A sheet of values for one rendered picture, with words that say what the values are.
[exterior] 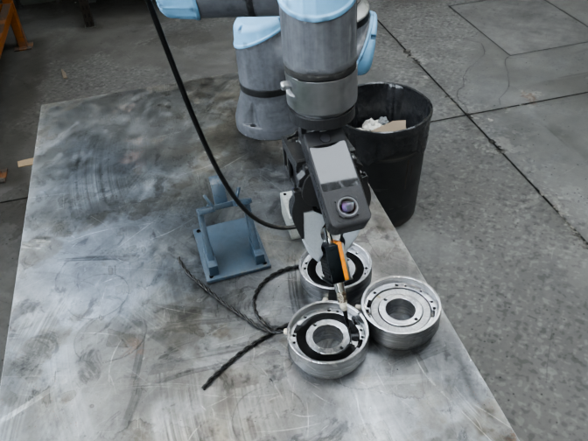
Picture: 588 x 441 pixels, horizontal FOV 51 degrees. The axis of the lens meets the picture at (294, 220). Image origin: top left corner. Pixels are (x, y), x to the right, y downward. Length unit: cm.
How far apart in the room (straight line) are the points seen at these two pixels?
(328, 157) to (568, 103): 251
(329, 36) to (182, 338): 47
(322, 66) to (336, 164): 11
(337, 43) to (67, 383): 55
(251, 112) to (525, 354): 110
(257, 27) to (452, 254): 125
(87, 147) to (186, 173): 24
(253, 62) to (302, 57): 58
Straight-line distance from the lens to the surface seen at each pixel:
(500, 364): 189
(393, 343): 83
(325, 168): 65
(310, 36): 60
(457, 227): 228
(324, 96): 63
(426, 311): 85
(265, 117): 123
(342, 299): 79
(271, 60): 118
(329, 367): 78
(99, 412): 84
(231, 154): 121
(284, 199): 101
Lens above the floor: 146
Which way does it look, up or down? 40 degrees down
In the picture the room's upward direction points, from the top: 5 degrees counter-clockwise
